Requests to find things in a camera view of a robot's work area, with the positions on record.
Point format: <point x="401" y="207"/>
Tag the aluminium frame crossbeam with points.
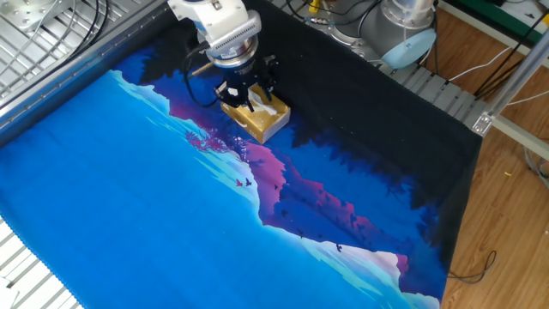
<point x="523" y="135"/>

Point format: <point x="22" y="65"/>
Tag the metal mounting plate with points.
<point x="25" y="13"/>

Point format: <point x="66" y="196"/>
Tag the blue mountain landscape tablecloth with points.
<point x="128" y="214"/>

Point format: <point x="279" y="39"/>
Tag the gold tissue pack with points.
<point x="263" y="122"/>

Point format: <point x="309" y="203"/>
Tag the white paper sheet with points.
<point x="7" y="296"/>

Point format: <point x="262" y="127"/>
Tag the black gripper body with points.
<point x="242" y="86"/>

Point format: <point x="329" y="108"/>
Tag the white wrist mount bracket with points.
<point x="218" y="19"/>

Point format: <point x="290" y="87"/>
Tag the aluminium table edge rail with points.
<point x="64" y="81"/>

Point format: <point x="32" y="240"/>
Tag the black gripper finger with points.
<point x="227" y="96"/>
<point x="270" y="73"/>

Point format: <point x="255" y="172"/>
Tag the aluminium frame post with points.
<point x="514" y="81"/>

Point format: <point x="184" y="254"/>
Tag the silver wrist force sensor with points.
<point x="236" y="53"/>

